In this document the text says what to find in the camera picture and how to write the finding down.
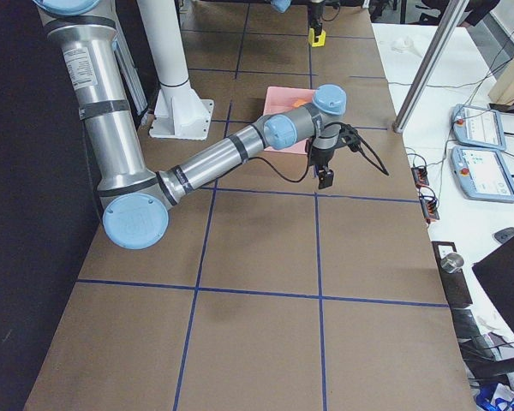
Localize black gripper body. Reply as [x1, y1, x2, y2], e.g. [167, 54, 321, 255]
[306, 143, 335, 170]
[308, 3, 324, 27]

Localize yellow foam block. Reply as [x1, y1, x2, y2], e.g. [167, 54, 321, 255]
[308, 27, 326, 48]

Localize orange foam block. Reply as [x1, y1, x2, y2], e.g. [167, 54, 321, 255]
[293, 99, 307, 107]

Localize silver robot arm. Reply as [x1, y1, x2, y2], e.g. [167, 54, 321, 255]
[270, 0, 326, 47]
[37, 1, 347, 249]

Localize pink plastic bin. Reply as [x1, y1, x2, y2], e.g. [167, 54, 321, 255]
[263, 86, 315, 155]

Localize black orange connector box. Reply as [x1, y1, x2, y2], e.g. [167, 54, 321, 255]
[411, 165, 429, 188]
[419, 194, 439, 223]

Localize silver metal cylinder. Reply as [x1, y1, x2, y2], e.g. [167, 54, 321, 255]
[439, 252, 464, 274]

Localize near teach pendant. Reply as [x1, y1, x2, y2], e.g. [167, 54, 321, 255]
[451, 146, 514, 203]

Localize teach pendant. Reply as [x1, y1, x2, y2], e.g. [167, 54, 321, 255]
[451, 146, 514, 203]
[451, 104, 506, 151]

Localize far teach pendant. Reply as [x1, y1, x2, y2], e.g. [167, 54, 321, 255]
[451, 104, 506, 151]

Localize aluminium frame post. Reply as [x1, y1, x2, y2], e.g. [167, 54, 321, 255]
[392, 0, 469, 134]

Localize white pedestal column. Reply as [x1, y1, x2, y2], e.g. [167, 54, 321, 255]
[138, 0, 214, 140]

